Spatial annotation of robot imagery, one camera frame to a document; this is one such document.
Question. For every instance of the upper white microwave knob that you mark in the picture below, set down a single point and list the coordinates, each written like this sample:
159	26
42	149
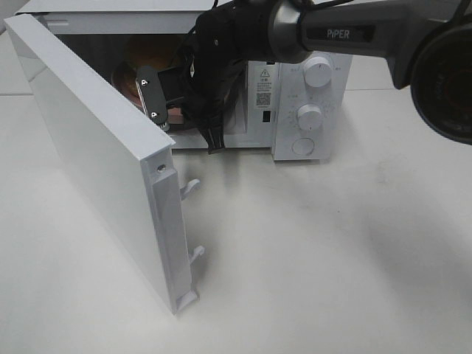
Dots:
317	71

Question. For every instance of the white microwave door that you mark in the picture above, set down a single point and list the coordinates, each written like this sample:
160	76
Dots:
118	158

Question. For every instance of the white microwave knob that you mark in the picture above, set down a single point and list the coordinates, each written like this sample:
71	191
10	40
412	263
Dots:
317	71
309	117

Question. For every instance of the burger with lettuce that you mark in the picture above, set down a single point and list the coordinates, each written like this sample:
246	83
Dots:
156	50

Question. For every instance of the pink round plate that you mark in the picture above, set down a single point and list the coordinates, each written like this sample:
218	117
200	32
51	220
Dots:
123	80

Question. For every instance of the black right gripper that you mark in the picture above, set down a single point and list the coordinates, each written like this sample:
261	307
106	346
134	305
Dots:
202	97

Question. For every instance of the lower white microwave knob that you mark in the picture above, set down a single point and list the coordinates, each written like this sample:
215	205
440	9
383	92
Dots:
309	117

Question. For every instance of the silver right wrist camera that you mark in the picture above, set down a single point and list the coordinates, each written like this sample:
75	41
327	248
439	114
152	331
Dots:
152	96

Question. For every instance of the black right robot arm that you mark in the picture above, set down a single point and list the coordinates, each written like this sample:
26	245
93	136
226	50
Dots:
426	44

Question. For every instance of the round white door button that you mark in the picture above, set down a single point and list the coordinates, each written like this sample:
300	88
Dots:
303	147

